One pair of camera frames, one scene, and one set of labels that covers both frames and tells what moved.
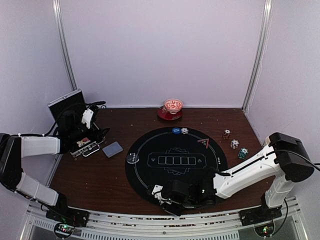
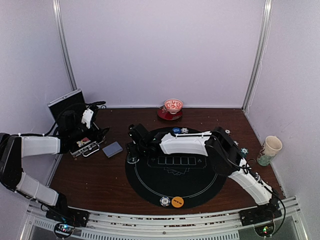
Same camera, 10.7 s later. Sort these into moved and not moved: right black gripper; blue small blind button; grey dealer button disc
Moved: right black gripper
Not moved: blue small blind button; grey dealer button disc
